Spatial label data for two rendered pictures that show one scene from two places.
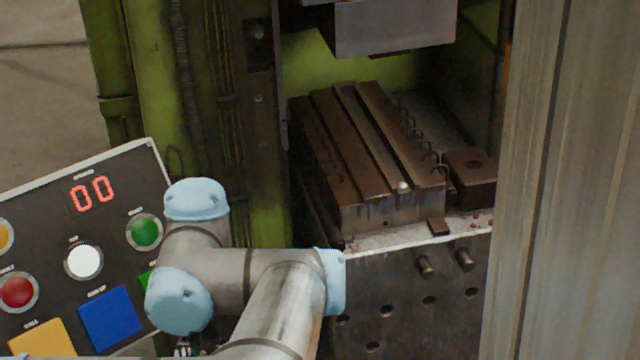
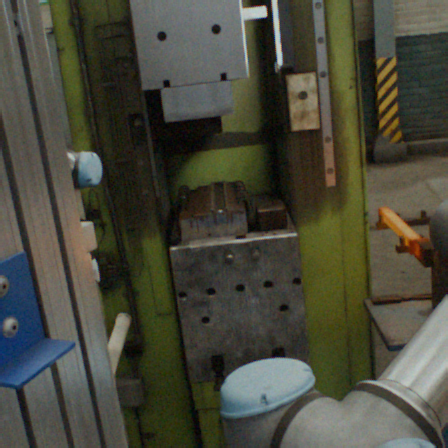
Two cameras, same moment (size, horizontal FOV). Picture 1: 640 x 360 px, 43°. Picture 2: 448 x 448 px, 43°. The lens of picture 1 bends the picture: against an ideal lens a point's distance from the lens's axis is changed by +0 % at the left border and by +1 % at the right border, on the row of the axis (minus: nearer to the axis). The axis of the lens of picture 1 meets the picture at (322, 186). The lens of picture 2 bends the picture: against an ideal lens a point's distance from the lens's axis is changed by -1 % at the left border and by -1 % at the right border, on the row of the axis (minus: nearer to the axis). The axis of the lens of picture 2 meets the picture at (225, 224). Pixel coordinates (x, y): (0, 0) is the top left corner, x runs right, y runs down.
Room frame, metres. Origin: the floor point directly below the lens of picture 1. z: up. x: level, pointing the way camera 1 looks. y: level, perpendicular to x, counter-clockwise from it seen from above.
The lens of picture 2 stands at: (-0.43, -0.55, 1.41)
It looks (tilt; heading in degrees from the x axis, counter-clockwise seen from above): 16 degrees down; 13
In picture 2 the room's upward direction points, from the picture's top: 7 degrees counter-clockwise
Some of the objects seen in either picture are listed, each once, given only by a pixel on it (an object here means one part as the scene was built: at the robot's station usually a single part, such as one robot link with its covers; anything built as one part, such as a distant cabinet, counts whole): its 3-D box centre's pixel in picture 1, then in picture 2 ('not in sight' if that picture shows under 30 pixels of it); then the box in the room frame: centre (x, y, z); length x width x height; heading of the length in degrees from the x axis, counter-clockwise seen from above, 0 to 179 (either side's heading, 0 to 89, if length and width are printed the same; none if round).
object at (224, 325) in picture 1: (212, 322); not in sight; (0.79, 0.16, 1.07); 0.09 x 0.08 x 0.12; 168
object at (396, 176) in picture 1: (372, 131); (218, 195); (1.40, -0.10, 0.99); 0.42 x 0.05 x 0.01; 13
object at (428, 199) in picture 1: (360, 148); (212, 206); (1.39, -0.08, 0.96); 0.42 x 0.20 x 0.09; 13
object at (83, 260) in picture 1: (83, 260); not in sight; (0.91, 0.35, 1.09); 0.05 x 0.03 x 0.04; 103
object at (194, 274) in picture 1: (199, 282); not in sight; (0.70, 0.14, 1.23); 0.11 x 0.11 x 0.08; 86
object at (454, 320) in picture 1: (383, 242); (238, 278); (1.41, -0.13, 0.69); 0.56 x 0.38 x 0.45; 13
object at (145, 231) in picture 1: (144, 232); not in sight; (0.98, 0.27, 1.09); 0.05 x 0.03 x 0.04; 103
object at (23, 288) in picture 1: (17, 292); not in sight; (0.85, 0.43, 1.09); 0.05 x 0.03 x 0.04; 103
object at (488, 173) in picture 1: (471, 178); (271, 214); (1.28, -0.29, 0.95); 0.12 x 0.08 x 0.06; 13
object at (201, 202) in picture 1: (198, 227); not in sight; (0.79, 0.15, 1.23); 0.09 x 0.08 x 0.11; 176
